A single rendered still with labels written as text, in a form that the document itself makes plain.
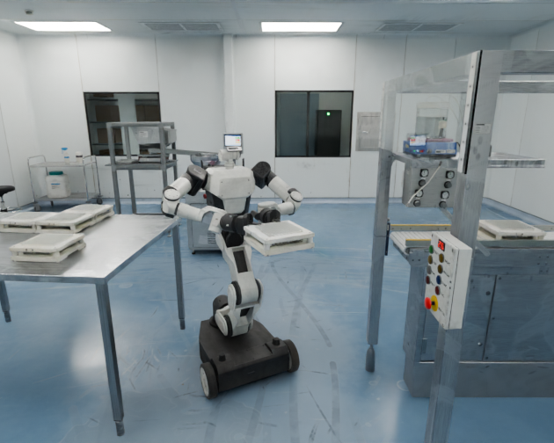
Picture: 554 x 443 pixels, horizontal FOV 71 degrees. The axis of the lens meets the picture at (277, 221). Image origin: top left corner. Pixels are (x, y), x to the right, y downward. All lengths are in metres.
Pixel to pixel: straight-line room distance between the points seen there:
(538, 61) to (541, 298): 1.48
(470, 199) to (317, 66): 6.05
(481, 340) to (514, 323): 0.20
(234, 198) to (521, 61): 1.51
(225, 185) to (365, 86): 5.35
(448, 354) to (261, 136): 6.02
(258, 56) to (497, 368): 5.92
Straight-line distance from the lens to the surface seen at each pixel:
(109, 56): 7.68
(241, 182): 2.24
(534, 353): 2.69
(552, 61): 1.39
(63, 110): 7.99
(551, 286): 2.53
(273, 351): 2.46
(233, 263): 2.27
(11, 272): 2.14
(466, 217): 1.32
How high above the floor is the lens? 1.58
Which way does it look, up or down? 15 degrees down
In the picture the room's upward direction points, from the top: straight up
